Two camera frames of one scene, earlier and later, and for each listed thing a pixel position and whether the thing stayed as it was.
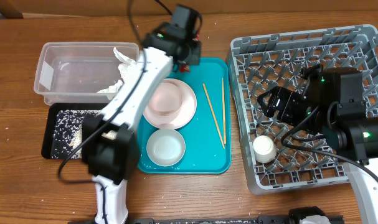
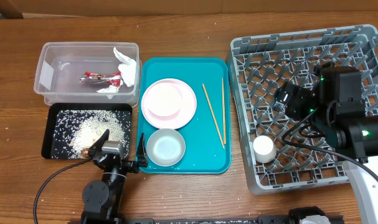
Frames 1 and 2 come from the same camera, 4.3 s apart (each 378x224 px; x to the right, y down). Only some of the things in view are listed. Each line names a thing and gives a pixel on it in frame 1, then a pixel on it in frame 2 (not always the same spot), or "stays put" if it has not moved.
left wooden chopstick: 213,116 stays put
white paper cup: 264,149 stays put
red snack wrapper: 184,68 to 113,79
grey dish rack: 259,64 stays put
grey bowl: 165,147 stays put
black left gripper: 195,58 to 134,167
